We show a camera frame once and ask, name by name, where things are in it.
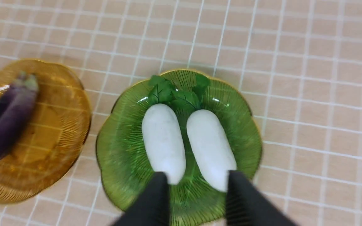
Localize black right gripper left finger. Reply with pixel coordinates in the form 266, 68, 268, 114
112, 172, 171, 226

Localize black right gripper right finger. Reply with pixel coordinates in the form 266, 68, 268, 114
225, 170, 297, 226

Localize white radish with leaves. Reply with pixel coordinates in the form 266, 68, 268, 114
172, 74, 237, 192
142, 75, 186, 185

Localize green glass plate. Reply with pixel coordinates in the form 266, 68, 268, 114
96, 69, 262, 226

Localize amber glass plate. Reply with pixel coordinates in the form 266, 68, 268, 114
0, 59, 92, 204

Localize checkered beige tablecloth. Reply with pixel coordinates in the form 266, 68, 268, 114
0, 0, 362, 226

